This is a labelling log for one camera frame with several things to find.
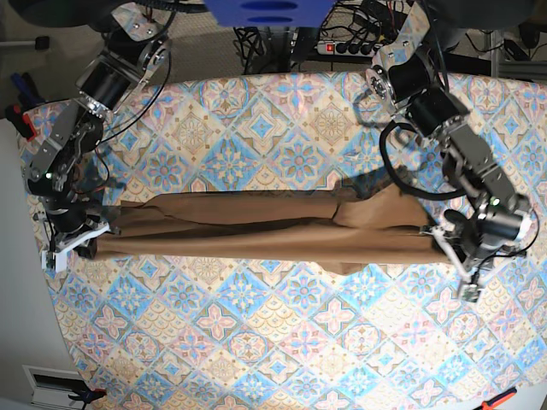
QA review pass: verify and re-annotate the blue clamp upper left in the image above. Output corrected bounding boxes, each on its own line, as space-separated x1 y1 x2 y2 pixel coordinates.
10 73 45 109

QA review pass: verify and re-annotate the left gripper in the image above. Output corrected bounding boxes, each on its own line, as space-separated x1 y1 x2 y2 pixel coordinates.
419 200 536 273

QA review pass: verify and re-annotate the blue black clamp bottom left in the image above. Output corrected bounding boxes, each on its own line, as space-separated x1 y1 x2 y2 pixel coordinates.
68 388 107 406

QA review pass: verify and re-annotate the white power strip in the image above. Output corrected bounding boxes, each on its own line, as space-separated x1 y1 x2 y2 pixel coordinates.
315 40 380 58

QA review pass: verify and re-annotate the patterned tablecloth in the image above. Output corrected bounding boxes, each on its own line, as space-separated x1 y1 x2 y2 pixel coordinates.
45 73 546 409

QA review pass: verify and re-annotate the brown t-shirt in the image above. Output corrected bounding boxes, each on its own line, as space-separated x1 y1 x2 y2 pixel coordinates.
95 184 448 275

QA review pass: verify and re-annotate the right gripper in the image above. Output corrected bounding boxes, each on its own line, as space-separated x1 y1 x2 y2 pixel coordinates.
42 194 121 260

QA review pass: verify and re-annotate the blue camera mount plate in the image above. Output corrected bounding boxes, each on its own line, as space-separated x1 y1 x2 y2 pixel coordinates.
204 0 335 28

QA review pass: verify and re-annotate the white floor vent box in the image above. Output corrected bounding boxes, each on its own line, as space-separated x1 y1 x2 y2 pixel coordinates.
22 365 85 409

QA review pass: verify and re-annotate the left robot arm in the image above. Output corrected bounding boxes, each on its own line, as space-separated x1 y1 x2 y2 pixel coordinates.
366 1 537 280

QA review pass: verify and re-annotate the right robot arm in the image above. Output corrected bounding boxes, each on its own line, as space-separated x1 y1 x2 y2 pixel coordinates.
15 1 172 267

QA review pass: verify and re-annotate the orange clamp bottom right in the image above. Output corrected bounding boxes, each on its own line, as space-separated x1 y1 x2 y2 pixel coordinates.
479 387 518 410

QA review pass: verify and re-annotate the red black clamp left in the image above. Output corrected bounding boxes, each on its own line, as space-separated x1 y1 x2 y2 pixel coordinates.
4 104 37 142

